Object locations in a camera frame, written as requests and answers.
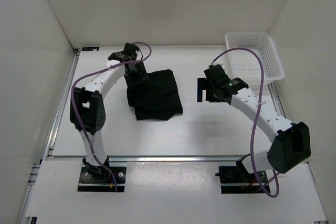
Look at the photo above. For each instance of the small black corner label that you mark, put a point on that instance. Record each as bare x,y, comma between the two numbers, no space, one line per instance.
90,48

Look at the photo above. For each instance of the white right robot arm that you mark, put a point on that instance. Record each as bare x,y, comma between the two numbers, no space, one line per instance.
290,142

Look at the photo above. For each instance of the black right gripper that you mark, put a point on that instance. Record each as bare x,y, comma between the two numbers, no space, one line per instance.
203,84

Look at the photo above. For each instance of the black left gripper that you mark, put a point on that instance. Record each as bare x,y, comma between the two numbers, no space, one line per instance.
143,75

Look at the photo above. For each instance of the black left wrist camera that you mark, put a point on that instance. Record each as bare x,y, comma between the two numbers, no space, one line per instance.
129,53

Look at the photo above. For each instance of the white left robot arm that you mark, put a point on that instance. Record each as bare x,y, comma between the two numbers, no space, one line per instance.
87,111

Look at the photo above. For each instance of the white plastic mesh basket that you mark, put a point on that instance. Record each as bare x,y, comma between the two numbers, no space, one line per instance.
245,65

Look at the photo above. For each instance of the black shorts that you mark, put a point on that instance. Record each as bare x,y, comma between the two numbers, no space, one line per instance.
157,98

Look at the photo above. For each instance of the aluminium table edge rail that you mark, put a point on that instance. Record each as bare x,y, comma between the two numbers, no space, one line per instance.
50,141

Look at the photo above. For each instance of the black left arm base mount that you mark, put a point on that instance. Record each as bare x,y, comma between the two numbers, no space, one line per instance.
98,179

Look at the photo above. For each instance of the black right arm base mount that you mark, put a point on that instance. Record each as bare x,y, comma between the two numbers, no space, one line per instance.
236,180

